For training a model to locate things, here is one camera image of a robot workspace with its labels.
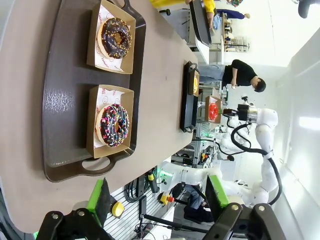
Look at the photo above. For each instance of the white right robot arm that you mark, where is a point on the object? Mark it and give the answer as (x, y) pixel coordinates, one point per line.
(266, 140)

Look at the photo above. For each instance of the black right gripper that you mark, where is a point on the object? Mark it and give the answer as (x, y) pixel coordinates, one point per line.
(242, 112)

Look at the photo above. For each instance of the person's left hand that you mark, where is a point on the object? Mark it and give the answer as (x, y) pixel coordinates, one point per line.
(210, 21)

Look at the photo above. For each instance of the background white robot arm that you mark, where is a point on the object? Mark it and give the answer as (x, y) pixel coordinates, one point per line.
(226, 142)

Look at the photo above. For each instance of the person in yellow hoodie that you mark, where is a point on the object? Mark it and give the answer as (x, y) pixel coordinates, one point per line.
(209, 5)

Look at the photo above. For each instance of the red glazed donut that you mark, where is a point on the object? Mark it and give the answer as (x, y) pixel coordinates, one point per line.
(211, 112)

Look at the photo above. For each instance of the black textured serving tray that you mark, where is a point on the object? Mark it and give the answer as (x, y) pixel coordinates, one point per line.
(186, 117)

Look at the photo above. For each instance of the small black serving tray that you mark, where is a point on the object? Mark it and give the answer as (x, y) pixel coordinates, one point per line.
(200, 25)

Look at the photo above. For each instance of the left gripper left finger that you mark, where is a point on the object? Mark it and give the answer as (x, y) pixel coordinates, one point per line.
(100, 200)

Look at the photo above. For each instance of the white slotted base panel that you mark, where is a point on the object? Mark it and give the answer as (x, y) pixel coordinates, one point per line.
(130, 220)

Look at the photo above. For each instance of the white printed paper liner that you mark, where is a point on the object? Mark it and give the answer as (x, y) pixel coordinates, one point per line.
(107, 96)
(106, 62)

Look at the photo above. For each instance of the figure in blue garment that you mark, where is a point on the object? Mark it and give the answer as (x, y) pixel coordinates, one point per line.
(230, 14)

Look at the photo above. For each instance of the yellow red emergency stop button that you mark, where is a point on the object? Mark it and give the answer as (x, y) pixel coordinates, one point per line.
(165, 200)

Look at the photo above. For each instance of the yellow glazed donut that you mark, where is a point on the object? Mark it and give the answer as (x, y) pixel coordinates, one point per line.
(195, 85)

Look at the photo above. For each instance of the large white table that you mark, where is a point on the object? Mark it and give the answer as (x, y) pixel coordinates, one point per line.
(203, 53)

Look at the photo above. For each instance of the chocolate donut coloured sprinkles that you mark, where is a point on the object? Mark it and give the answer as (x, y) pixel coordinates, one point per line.
(110, 130)

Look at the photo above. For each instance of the chocolate donut nut crumbs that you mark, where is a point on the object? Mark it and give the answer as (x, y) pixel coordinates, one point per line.
(110, 45)

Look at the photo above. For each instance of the kraft paper food box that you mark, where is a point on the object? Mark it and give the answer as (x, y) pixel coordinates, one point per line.
(91, 37)
(207, 100)
(190, 83)
(90, 125)

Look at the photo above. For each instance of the person in black t-shirt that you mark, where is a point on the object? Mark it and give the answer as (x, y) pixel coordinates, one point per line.
(240, 75)

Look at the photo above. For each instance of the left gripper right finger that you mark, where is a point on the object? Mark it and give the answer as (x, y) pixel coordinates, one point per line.
(216, 195)

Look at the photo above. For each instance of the brown plastic serving tray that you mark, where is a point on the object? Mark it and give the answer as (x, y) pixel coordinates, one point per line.
(67, 100)

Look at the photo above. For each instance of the black rod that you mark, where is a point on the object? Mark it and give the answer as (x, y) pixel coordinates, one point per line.
(175, 223)

